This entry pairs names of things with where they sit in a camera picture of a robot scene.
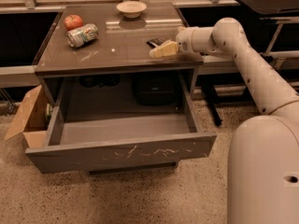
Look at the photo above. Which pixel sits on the cardboard box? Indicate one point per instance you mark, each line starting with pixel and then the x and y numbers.
pixel 30 118

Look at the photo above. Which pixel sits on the grey drawer cabinet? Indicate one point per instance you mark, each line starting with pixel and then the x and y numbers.
pixel 120 49

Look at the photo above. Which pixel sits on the green white soda can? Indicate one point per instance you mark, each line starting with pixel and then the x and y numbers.
pixel 82 35

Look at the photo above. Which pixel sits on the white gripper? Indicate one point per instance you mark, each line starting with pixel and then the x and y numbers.
pixel 184 40

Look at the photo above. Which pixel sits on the black bag under cabinet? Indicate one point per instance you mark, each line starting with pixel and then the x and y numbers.
pixel 156 89

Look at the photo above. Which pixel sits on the red apple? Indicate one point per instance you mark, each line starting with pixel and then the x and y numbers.
pixel 72 22

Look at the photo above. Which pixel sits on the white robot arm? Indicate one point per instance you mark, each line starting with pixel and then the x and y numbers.
pixel 263 162

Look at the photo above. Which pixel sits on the white ceramic bowl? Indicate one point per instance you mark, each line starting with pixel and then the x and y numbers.
pixel 131 9

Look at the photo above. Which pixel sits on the dark rxbar chocolate bar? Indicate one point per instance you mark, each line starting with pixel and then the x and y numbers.
pixel 155 42

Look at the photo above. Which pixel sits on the open grey top drawer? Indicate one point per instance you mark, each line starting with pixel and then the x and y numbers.
pixel 105 129

